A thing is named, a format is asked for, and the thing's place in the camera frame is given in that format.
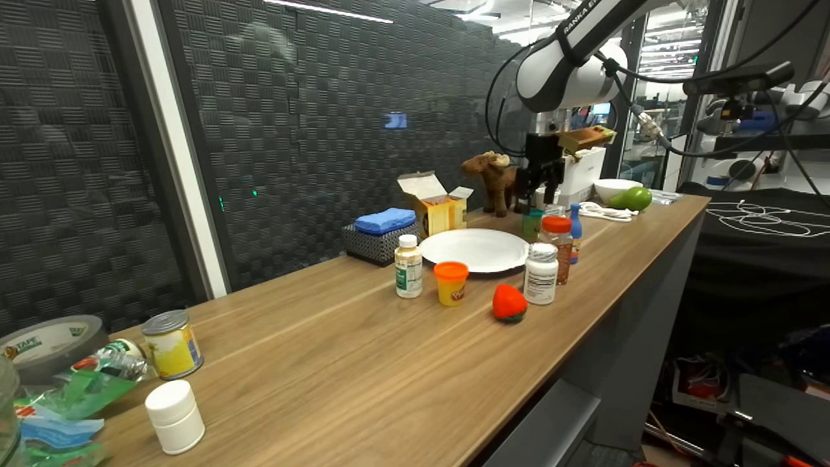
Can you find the black covered table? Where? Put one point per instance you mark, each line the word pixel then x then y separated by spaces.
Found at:
pixel 761 261

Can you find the brown green wrist camera block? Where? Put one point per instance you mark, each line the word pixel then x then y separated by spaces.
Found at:
pixel 586 137

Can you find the grey duct tape roll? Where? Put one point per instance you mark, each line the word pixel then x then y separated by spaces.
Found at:
pixel 48 341

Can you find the white bottle green label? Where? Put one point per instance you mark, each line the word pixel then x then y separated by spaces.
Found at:
pixel 408 271

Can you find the green fruit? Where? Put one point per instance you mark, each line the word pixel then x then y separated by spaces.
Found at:
pixel 639 197

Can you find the white bowl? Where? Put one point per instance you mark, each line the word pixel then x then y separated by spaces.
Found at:
pixel 613 191

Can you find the blue toy bottle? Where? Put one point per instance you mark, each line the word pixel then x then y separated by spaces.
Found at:
pixel 577 226

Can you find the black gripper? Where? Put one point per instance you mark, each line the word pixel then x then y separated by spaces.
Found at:
pixel 546 159

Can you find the blue tape strip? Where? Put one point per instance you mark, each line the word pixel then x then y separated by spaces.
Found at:
pixel 395 121

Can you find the white cloth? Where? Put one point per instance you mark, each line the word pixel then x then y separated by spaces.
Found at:
pixel 605 211

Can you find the open yellow cardboard box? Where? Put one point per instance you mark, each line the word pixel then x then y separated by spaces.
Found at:
pixel 435 211

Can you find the orange lid spice jar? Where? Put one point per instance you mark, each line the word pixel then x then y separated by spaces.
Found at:
pixel 561 248

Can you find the yellow can grey lid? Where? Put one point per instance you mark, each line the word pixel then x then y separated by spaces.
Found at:
pixel 171 345

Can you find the white pill bottle grey label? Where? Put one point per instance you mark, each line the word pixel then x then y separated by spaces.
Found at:
pixel 540 276

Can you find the green plastic wrapper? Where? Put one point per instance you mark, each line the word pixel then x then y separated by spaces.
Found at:
pixel 80 390

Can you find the grey woven basket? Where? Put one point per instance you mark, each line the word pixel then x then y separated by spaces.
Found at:
pixel 380 248

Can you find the white paper plate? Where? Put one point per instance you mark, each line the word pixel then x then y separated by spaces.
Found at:
pixel 472 250

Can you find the small white jar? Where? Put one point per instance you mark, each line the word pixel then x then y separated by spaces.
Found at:
pixel 175 416

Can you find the red toy strawberry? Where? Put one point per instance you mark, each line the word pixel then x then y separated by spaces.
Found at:
pixel 509 301

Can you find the brown plush moose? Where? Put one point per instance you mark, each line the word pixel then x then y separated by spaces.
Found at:
pixel 495 176

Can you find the orange lid yellow putty tub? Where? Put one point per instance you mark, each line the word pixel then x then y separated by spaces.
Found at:
pixel 448 283

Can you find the blue plastic wrapper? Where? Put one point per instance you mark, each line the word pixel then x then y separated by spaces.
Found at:
pixel 59 431

